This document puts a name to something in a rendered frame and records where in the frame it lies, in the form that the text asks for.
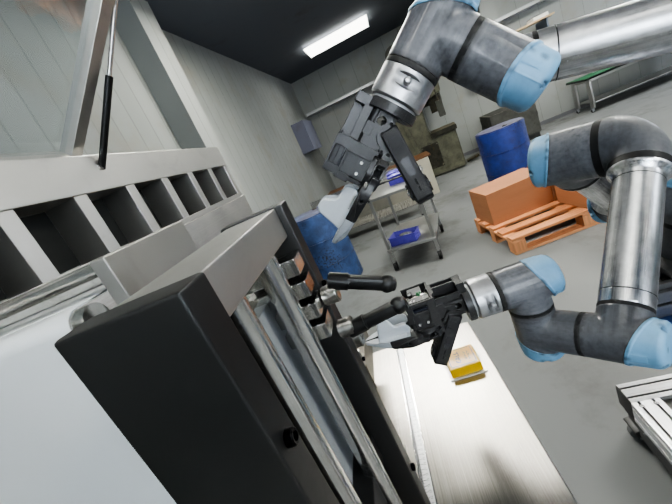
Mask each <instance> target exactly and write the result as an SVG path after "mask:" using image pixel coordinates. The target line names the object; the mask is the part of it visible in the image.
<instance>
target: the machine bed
mask: <svg viewBox="0 0 672 504"><path fill-rule="evenodd" d="M433 340H434V339H433ZM433 340H431V342H427V343H424V344H422V345H419V346H417V347H413V348H406V349H404V353H405V358H406V362H407V367H408V372H409V376H410V381H411V385H412V390H413V394H414V399H415V403H416V408H417V413H418V417H419V422H420V426H421V431H422V435H423V440H424V444H425V449H426V454H427V458H428V463H429V467H430V472H431V476H432V481H433V485H434V490H435V495H436V499H437V504H578V503H577V501H576V500H575V498H574V496H573V495H572V493H571V491H570V490H569V488H568V486H567V485H566V483H565V481H564V480H563V478H562V476H561V475H560V473H559V471H558V470H557V468H556V467H555V465H554V463H553V462H552V460H551V458H550V457H549V455H548V453H547V452H546V450H545V448H544V447H543V445H542V443H541V442H540V440H539V438H538V437H537V435H536V433H535V432H534V430H533V428H532V427H531V425H530V423H529V422H528V420H527V418H526V417H525V415H524V413H523V412H522V410H521V409H520V407H519V405H518V404H517V402H516V400H515V399H514V397H513V395H512V394H511V392H510V390H509V389H508V387H507V385H506V384H505V382H504V380H503V379H502V377H501V375H500V374H499V372H498V370H497V369H496V367H495V365H494V364H493V362H492V360H491V359H490V357H489V356H488V354H487V352H486V351H485V349H484V347H483V346H482V344H481V342H480V341H479V339H478V337H477V336H476V334H475V332H474V331H473V329H472V327H471V326H470V324H469V322H465V323H462V324H460V326H459V329H458V333H457V336H456V339H455V342H454V345H453V348H452V350H453V349H456V348H459V347H462V346H465V345H468V344H471V345H472V346H473V348H475V349H476V350H477V352H478V354H479V356H480V358H481V359H482V361H483V363H484V365H485V366H486V368H487V370H488V371H486V372H483V373H480V374H476V375H473V376H470V377H466V378H463V379H460V380H457V381H453V382H451V380H450V378H449V375H448V373H447V370H446V367H445V366H444V365H439V364H434V361H433V358H432V356H431V354H430V349H431V345H432V343H433ZM373 364H374V378H375V383H376V384H377V388H376V390H377V392H378V394H379V396H380V398H381V400H382V402H383V404H384V406H385V408H386V411H387V413H388V415H389V417H390V419H391V421H392V423H393V425H394V427H395V429H396V431H397V433H398V435H399V438H400V440H401V442H402V443H404V444H405V446H406V451H407V454H408V456H409V458H410V460H411V463H412V462H414V463H415V466H416V473H417V475H418V470H417V465H416V459H415V454H414V448H413V443H412V437H411V432H410V426H409V421H408V415H407V410H406V404H405V399H404V393H403V388H402V382H401V377H400V371H399V366H398V360H397V355H396V349H393V348H387V349H384V350H381V351H378V352H375V353H373Z"/></svg>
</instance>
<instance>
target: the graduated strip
mask: <svg viewBox="0 0 672 504"><path fill-rule="evenodd" d="M396 355H397V360H398V366H399V371H400V377H401V382H402V388H403V393H404V399H405V404H406V410H407V415H408V421H409V426H410V432H411V437H412V443H413V448H414V454H415V459H416V465H417V470H418V476H419V479H420V481H421V483H422V485H423V488H424V490H425V492H426V494H427V496H428V498H429V500H430V502H431V504H437V499H436V495H435V490H434V485H433V481H432V476H431V472H430V467H429V463H428V458H427V454H426V449H425V444H424V440H423V435H422V431H421V426H420V422H419V417H418V413H417V408H416V403H415V399H414V394H413V390H412V385H411V381H410V376H409V372H408V367H407V362H406V358H405V353H404V349H396Z"/></svg>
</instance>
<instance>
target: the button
mask: <svg viewBox="0 0 672 504"><path fill-rule="evenodd" d="M447 365H448V368H449V371H450V373H451V376H452V378H456V377H460V376H463V375H466V374H470V373H473V372H476V371H479V370H483V366H482V363H481V361H480V359H479V357H478V355H477V354H476V352H475V350H474V348H473V346H472V345H471V344H468V345H465V346H462V347H459V348H456V349H453V350H452V352H451V356H450V358H449V361H448V364H447Z"/></svg>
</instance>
